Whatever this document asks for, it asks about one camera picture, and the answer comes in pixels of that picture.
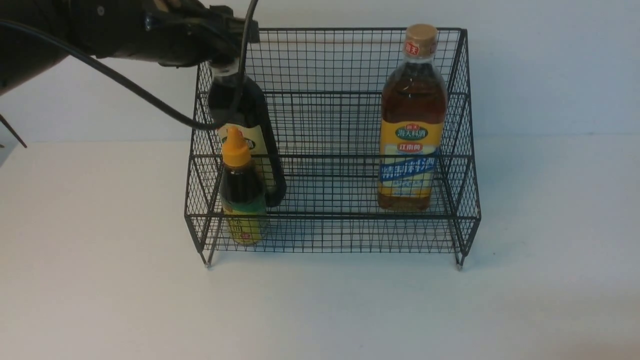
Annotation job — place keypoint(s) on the amber cooking wine bottle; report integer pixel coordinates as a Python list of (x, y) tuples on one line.
[(414, 102)]

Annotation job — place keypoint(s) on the dark vinegar bottle gold cap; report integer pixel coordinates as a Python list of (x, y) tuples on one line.
[(242, 103)]

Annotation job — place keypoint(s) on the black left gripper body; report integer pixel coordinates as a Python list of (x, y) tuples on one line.
[(171, 33)]

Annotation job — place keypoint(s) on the small oyster sauce bottle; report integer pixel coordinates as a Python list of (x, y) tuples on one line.
[(242, 190)]

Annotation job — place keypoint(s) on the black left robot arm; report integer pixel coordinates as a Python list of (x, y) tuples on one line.
[(36, 35)]

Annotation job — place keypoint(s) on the black wire mesh shelf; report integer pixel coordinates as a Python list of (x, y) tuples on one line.
[(323, 88)]

